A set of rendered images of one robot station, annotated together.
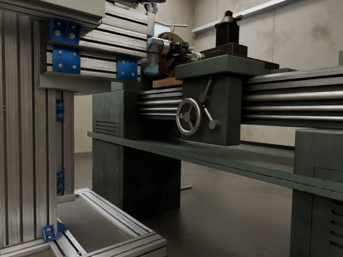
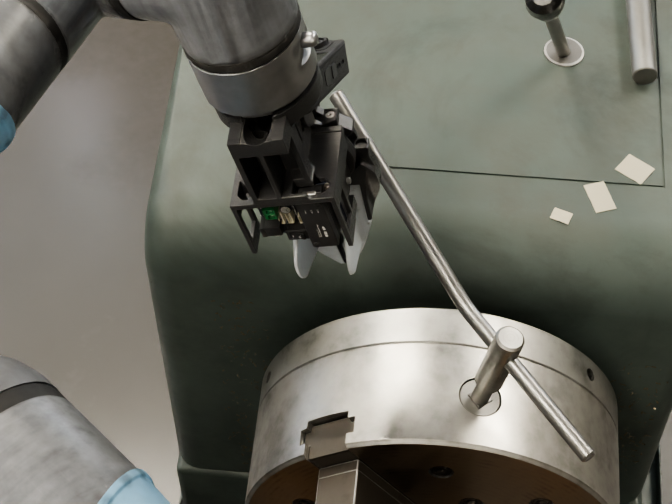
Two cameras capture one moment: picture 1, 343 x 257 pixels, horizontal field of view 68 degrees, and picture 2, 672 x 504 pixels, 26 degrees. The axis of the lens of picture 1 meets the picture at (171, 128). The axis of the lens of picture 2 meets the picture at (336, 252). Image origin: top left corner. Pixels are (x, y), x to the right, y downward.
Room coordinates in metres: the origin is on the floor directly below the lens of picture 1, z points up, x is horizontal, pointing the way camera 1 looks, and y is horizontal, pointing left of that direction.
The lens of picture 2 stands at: (1.20, -0.29, 2.21)
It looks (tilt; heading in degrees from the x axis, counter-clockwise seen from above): 54 degrees down; 41
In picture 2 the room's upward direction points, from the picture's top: straight up
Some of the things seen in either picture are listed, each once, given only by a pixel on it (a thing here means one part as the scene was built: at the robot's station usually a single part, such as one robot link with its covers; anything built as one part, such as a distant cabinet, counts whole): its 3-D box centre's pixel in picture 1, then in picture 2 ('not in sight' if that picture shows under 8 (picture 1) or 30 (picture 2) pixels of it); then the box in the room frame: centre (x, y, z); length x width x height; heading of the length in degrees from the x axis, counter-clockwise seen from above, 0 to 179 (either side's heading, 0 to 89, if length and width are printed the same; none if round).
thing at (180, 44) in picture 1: (176, 49); not in sight; (1.43, -0.02, 1.08); 0.12 x 0.09 x 0.08; 126
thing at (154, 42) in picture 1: (151, 45); not in sight; (1.34, 0.11, 1.07); 0.11 x 0.08 x 0.09; 126
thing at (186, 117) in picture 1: (205, 110); not in sight; (1.05, -0.14, 0.73); 0.27 x 0.12 x 0.27; 36
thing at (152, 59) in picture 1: (147, 63); not in sight; (1.35, 0.13, 0.97); 0.11 x 0.08 x 0.11; 86
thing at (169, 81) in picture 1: (192, 84); not in sight; (1.48, -0.12, 0.89); 0.36 x 0.30 x 0.04; 126
